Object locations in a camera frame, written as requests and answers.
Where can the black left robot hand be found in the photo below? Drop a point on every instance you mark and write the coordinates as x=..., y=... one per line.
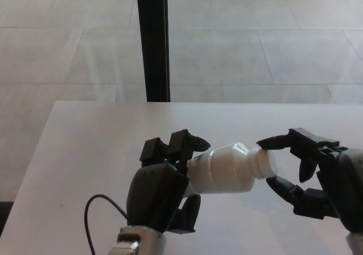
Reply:
x=154, y=198

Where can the white plastic bottle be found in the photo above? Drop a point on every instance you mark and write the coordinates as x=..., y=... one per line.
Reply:
x=224, y=172

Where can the white bottle cap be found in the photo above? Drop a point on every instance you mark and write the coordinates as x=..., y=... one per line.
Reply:
x=268, y=164

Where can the dark base beside table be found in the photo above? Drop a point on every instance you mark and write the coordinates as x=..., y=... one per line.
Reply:
x=5, y=213

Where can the black vertical frame post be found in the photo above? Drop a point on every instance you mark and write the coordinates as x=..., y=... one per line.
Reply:
x=153, y=39

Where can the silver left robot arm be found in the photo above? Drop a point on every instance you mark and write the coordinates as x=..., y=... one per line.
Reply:
x=141, y=242

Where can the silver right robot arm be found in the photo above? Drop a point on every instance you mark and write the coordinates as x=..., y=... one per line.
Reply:
x=356, y=245

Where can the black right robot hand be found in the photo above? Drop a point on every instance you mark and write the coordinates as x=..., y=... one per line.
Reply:
x=346, y=187

